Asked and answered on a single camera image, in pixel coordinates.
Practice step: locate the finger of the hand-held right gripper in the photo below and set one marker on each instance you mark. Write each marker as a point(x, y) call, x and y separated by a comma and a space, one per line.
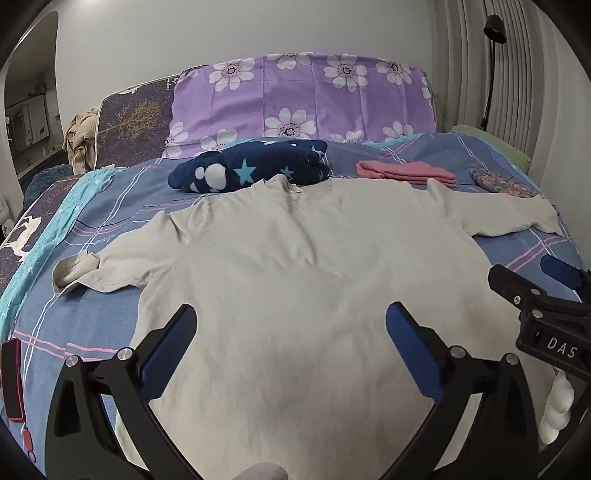
point(512, 284)
point(561, 272)

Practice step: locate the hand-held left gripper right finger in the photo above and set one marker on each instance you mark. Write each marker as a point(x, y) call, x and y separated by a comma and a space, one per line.
point(408, 344)

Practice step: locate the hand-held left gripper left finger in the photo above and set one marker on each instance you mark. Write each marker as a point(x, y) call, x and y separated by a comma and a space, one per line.
point(168, 344)

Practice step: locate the beige shirt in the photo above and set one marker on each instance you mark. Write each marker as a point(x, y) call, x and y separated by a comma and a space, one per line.
point(300, 277)

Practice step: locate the person's right hand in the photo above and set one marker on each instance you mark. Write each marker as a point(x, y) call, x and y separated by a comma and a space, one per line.
point(558, 406)

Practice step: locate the small floral folded cloth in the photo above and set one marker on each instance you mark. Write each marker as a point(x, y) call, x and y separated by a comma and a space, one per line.
point(501, 182)

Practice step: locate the green sheet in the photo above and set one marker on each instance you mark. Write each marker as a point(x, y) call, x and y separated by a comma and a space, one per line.
point(503, 145)

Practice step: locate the blue plaid bedsheet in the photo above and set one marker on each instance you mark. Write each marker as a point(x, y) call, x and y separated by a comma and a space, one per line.
point(138, 207)

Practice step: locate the pink folded cloth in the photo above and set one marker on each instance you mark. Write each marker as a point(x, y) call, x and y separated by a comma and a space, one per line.
point(406, 173)

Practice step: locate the red cased phone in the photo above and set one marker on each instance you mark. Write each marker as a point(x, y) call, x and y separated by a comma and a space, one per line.
point(11, 381)

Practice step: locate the teal blanket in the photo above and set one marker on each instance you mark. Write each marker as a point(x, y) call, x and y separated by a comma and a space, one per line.
point(69, 203)

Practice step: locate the dark deer print quilt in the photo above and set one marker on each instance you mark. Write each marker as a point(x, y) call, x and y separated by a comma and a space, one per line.
point(27, 226)

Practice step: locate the navy star print blanket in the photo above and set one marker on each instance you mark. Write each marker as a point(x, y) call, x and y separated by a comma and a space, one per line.
point(244, 168)

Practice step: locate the white curtain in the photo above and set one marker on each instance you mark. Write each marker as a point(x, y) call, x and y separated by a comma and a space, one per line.
point(535, 78)

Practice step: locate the beige clothing pile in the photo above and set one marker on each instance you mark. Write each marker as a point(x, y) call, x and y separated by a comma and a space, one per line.
point(78, 138)

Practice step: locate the dark tree print cushion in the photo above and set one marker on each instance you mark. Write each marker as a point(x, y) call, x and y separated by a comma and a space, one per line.
point(131, 120)

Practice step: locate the black floor lamp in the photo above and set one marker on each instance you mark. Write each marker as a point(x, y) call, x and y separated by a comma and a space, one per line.
point(493, 27)

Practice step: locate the purple floral pillow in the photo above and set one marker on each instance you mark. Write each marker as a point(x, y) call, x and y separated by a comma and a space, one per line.
point(304, 97)

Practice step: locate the arched doorway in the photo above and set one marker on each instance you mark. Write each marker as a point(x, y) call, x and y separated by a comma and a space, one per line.
point(30, 106)

